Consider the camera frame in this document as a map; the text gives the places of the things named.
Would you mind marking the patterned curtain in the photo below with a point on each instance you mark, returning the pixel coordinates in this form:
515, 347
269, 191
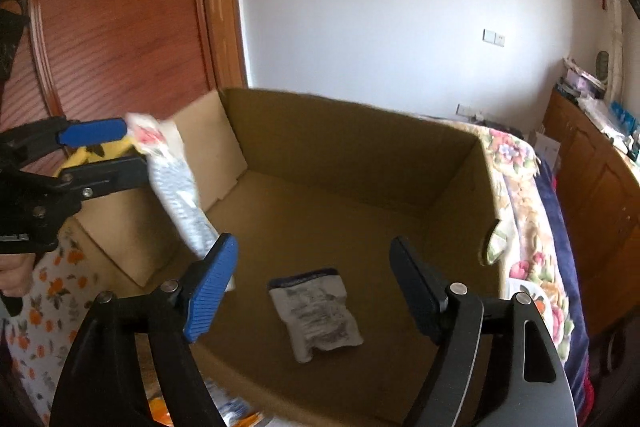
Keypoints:
616, 47

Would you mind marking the blue box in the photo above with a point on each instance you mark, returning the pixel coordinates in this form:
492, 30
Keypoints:
625, 117

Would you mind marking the white blue snack packet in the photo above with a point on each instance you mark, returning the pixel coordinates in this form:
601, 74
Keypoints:
232, 407

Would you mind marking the person's left hand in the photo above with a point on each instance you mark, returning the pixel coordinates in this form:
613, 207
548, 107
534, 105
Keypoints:
15, 274

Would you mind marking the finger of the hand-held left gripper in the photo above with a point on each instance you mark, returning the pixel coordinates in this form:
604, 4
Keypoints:
115, 179
90, 132

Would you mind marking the orange snack packet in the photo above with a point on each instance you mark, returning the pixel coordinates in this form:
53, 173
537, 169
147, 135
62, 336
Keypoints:
161, 412

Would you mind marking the white grey printed snack packet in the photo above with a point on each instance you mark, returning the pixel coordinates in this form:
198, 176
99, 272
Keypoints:
315, 317

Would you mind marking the pile of small boxes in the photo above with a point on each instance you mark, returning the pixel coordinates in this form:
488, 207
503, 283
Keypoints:
580, 79

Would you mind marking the wooden wardrobe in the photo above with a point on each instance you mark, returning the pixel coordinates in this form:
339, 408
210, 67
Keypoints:
125, 7

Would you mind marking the wooden cabinet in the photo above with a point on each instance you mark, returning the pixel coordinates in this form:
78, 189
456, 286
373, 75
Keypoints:
600, 207

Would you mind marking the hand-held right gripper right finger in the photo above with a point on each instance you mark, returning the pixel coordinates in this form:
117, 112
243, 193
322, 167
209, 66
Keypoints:
415, 292

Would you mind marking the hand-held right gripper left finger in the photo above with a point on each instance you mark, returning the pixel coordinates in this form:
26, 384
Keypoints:
210, 292

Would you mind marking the grey oval fan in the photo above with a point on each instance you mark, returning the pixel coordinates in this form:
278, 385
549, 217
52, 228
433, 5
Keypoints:
602, 66

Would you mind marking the yellow plush toy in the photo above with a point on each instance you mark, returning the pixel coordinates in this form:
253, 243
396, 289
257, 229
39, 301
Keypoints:
117, 150

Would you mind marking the floral blanket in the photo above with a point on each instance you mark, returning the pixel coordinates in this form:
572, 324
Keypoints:
520, 187

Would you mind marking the dark blue blanket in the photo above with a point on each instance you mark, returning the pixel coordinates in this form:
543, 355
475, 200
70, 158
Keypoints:
570, 267

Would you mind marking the cardboard box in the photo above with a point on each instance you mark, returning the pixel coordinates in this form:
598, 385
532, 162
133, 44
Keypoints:
325, 227

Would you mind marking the white wall switch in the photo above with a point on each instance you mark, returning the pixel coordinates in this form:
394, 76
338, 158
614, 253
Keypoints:
494, 37

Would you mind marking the orange fruit print sheet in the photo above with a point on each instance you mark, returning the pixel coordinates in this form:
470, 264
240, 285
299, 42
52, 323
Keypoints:
45, 307

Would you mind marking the white snack packet pink print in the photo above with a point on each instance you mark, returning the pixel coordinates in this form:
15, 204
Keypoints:
175, 187

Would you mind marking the clear plastic bag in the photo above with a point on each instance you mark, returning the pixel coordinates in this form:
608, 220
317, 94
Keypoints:
600, 114

